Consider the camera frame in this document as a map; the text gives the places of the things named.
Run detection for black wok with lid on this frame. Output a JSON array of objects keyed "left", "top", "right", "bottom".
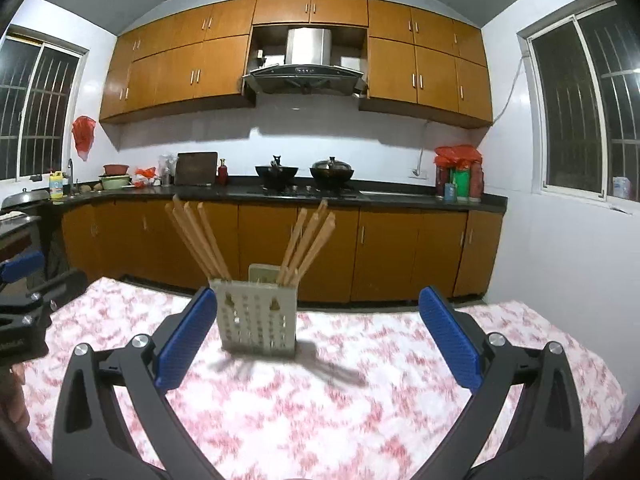
[{"left": 309, "top": 156, "right": 355, "bottom": 184}]

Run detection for red bagged items pile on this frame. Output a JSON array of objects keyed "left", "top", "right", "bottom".
[{"left": 433, "top": 144, "right": 485, "bottom": 202}]

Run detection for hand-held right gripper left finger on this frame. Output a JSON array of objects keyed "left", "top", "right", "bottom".
[{"left": 51, "top": 286, "right": 229, "bottom": 480}]

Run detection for black kitchen countertop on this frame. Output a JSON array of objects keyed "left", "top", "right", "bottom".
[{"left": 47, "top": 175, "right": 509, "bottom": 214}]

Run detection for metal pot lid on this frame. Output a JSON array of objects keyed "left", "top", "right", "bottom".
[{"left": 1, "top": 188, "right": 51, "bottom": 209}]

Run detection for barred window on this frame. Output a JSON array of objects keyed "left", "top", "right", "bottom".
[
  {"left": 0, "top": 34, "right": 89, "bottom": 182},
  {"left": 516, "top": 2, "right": 640, "bottom": 207}
]

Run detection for dark cutting board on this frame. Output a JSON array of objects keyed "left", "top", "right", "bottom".
[{"left": 173, "top": 151, "right": 219, "bottom": 187}]

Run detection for wooden lower kitchen cabinets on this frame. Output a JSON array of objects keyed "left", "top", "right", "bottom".
[{"left": 59, "top": 197, "right": 504, "bottom": 307}]

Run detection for wooden kitchen cabinets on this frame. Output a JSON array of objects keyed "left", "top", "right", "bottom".
[
  {"left": 98, "top": 0, "right": 495, "bottom": 129},
  {"left": 59, "top": 197, "right": 504, "bottom": 307}
]

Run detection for clear glass jug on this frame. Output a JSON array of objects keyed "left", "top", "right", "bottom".
[{"left": 158, "top": 153, "right": 179, "bottom": 187}]

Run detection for hanging red plastic bag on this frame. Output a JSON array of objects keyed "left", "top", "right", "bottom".
[{"left": 71, "top": 115, "right": 97, "bottom": 162}]

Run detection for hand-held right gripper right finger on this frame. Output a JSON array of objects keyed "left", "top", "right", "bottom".
[{"left": 417, "top": 286, "right": 586, "bottom": 480}]

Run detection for person's left hand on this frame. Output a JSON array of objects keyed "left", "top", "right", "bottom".
[{"left": 0, "top": 364, "right": 28, "bottom": 427}]

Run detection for steel range hood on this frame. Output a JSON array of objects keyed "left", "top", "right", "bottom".
[{"left": 242, "top": 27, "right": 369, "bottom": 96}]

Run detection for pink floral tablecloth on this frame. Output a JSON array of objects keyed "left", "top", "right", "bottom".
[{"left": 19, "top": 275, "right": 629, "bottom": 480}]

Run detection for white wall cable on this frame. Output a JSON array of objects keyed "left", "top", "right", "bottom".
[{"left": 492, "top": 51, "right": 532, "bottom": 124}]

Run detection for green perforated chopstick holder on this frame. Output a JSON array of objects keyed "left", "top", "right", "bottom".
[{"left": 208, "top": 263, "right": 300, "bottom": 359}]

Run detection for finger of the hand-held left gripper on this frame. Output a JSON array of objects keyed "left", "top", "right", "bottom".
[
  {"left": 24, "top": 268, "right": 90, "bottom": 313},
  {"left": 0, "top": 251, "right": 47, "bottom": 286}
]

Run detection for wooden upper kitchen cabinets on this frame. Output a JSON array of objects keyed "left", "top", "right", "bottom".
[{"left": 98, "top": 0, "right": 495, "bottom": 129}]

